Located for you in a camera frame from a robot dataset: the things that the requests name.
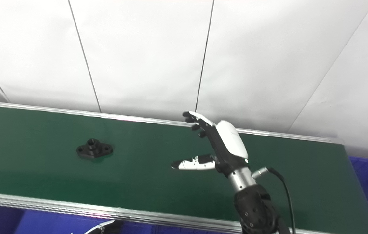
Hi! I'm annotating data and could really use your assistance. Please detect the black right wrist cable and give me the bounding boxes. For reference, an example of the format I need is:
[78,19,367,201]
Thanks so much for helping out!
[252,166,297,234]

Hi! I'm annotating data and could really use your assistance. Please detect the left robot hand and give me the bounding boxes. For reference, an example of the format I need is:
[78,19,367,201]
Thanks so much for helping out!
[83,220,123,234]

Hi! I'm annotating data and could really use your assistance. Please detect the black flanged metal part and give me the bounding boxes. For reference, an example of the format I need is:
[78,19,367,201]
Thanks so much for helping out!
[76,138,114,160]

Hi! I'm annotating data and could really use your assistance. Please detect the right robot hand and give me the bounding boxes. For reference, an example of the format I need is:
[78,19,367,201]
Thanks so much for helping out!
[171,111,249,178]

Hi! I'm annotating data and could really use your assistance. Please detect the aluminium conveyor side rail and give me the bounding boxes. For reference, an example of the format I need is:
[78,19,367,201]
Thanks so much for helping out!
[0,191,334,234]
[0,100,344,144]

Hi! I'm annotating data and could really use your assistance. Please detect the green conveyor belt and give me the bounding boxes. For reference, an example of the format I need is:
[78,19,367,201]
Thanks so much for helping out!
[0,104,368,234]

